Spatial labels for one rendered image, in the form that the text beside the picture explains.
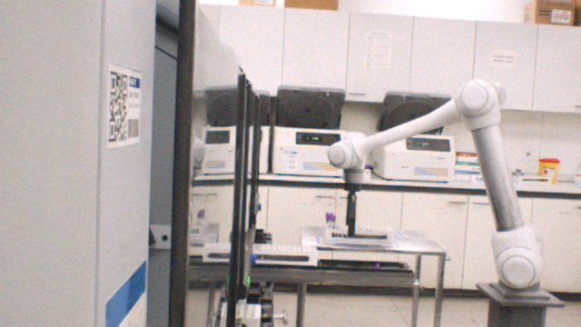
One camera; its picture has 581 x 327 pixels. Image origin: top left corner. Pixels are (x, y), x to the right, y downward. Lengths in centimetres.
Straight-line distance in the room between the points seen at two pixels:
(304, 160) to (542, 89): 206
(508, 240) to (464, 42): 299
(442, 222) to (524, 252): 253
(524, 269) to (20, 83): 202
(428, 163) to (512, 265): 251
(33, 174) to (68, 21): 5
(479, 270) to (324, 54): 208
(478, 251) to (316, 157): 146
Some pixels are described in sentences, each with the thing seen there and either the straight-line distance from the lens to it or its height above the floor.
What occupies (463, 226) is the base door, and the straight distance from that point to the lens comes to 470.
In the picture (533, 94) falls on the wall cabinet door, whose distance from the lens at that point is 515.
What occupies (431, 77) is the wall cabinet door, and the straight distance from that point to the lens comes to 486.
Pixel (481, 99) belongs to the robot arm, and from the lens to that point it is 212.
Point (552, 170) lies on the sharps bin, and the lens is 525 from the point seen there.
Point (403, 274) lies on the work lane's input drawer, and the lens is 216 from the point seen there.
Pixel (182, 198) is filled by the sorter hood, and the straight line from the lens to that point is 31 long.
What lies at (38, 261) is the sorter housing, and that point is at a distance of 20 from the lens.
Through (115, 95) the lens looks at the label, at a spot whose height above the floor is 134.
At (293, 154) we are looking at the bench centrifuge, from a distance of 440.
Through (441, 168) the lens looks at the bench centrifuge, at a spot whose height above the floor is 101.
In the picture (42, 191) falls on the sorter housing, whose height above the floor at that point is 131.
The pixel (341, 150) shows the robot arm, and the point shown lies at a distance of 226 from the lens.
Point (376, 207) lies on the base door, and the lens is 451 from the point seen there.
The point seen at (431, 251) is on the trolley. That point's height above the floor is 82.
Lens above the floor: 133
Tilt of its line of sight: 5 degrees down
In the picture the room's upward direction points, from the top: 3 degrees clockwise
